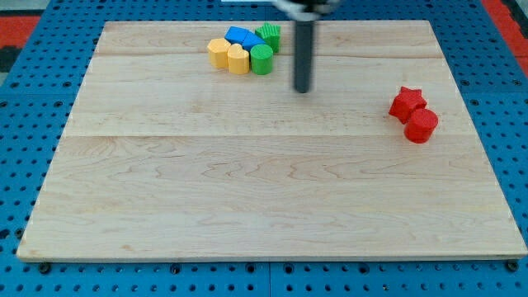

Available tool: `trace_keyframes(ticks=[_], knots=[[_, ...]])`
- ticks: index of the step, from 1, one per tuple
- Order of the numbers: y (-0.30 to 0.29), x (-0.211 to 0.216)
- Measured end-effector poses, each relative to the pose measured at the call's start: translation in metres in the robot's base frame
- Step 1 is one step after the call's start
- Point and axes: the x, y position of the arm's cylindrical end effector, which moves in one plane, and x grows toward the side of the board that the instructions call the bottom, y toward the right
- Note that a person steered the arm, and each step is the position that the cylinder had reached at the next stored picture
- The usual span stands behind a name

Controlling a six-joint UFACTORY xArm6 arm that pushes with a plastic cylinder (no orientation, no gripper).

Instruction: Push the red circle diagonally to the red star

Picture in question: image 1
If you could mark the yellow heart block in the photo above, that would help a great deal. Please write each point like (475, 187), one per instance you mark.
(238, 59)

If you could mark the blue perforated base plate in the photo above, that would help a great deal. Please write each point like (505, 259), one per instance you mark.
(40, 89)

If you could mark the green cylinder block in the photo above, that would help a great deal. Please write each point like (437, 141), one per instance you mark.
(261, 59)

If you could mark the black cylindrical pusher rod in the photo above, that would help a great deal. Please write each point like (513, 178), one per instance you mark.
(303, 55)

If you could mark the red cylinder block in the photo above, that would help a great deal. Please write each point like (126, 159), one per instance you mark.
(420, 126)

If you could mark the yellow hexagon block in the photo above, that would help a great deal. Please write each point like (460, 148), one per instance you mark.
(218, 52)

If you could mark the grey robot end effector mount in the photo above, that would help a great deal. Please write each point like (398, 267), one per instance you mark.
(306, 10)

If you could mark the blue triangular block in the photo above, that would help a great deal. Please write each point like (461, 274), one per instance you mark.
(251, 40)

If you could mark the light wooden board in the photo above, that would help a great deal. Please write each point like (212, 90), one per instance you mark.
(167, 159)

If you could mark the blue cube block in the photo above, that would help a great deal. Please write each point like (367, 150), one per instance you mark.
(236, 35)

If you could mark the green star block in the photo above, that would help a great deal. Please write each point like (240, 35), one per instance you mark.
(271, 34)

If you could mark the red star block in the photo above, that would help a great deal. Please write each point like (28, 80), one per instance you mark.
(406, 102)

